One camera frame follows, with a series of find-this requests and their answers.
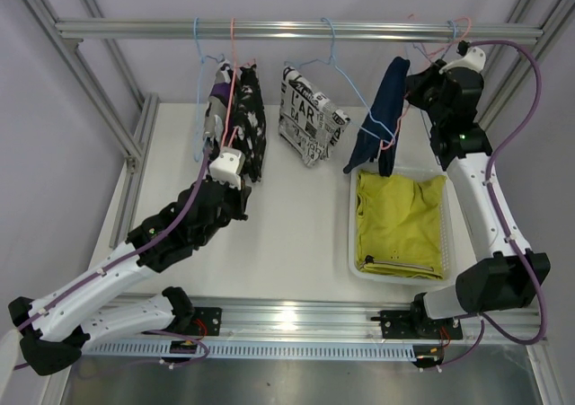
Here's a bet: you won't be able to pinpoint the navy blue trousers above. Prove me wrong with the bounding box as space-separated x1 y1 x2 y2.
343 57 411 177

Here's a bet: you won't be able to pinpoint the black white floral trousers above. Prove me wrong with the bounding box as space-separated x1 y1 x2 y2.
232 64 267 183

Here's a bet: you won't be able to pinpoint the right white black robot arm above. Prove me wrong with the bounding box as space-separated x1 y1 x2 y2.
406 59 551 338

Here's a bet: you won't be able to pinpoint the aluminium hanging rail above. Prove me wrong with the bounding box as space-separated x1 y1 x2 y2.
55 18 544 45

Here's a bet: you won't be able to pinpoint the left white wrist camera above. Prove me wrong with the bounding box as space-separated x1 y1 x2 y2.
209 146 244 189

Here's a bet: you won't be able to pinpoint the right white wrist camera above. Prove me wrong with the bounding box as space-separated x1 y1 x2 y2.
439 40 486 74

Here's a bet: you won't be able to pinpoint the slotted cable duct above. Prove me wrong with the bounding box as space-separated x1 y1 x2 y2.
84 337 439 362

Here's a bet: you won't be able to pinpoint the white newspaper print trousers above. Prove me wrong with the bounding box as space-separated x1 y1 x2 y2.
279 66 350 167

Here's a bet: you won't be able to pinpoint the yellow-green trousers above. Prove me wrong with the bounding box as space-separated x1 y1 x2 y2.
355 171 446 280

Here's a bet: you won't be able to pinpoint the light blue wire hanger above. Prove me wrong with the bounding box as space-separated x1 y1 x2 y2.
192 17 226 163
411 20 459 62

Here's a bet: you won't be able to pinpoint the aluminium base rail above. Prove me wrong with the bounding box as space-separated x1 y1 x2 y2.
103 294 539 344

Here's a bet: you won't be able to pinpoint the purple grey patterned trousers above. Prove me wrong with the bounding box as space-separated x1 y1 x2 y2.
203 59 234 157

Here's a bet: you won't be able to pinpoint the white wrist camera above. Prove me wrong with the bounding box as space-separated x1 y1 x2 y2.
209 146 244 189
439 40 486 74

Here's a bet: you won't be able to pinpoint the pink wire hanger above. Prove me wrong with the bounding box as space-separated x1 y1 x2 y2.
219 18 257 148
380 16 473 152

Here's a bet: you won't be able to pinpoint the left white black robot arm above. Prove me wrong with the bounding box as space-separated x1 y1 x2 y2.
8 177 252 376

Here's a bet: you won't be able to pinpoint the aluminium frame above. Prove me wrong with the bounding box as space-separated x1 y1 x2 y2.
0 0 575 316

